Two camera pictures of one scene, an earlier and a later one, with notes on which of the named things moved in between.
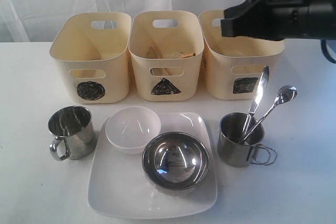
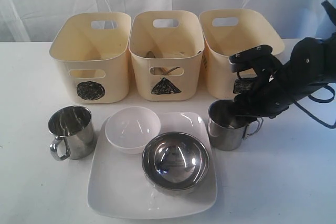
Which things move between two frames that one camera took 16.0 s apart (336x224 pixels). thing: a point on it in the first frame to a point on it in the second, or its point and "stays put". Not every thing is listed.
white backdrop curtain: [31, 2] stays put
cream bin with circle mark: [93, 48] stays put
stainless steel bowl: [175, 162] stays put
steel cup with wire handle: [231, 152] to [226, 129]
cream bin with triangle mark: [166, 48] stays put
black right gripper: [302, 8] to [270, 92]
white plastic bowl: [132, 129] stays put
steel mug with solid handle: [73, 125] stays put
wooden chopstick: [158, 57] to [167, 72]
